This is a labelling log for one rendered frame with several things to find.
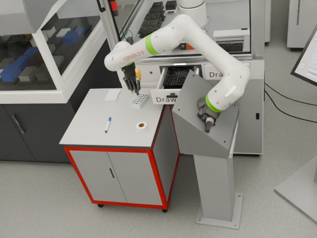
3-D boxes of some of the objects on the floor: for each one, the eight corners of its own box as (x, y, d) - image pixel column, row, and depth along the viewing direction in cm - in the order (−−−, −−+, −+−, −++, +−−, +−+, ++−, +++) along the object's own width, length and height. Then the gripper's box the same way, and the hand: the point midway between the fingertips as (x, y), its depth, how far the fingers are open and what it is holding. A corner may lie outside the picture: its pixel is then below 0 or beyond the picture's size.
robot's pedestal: (238, 230, 245) (233, 155, 196) (195, 223, 255) (180, 150, 206) (243, 194, 266) (239, 118, 217) (203, 190, 276) (191, 115, 227)
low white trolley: (171, 217, 262) (150, 146, 213) (93, 211, 279) (58, 143, 230) (183, 158, 304) (169, 87, 255) (115, 156, 321) (89, 88, 272)
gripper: (116, 71, 230) (125, 100, 245) (135, 74, 223) (143, 103, 239) (122, 64, 234) (131, 93, 250) (140, 67, 228) (148, 97, 243)
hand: (136, 94), depth 242 cm, fingers closed, pressing on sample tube
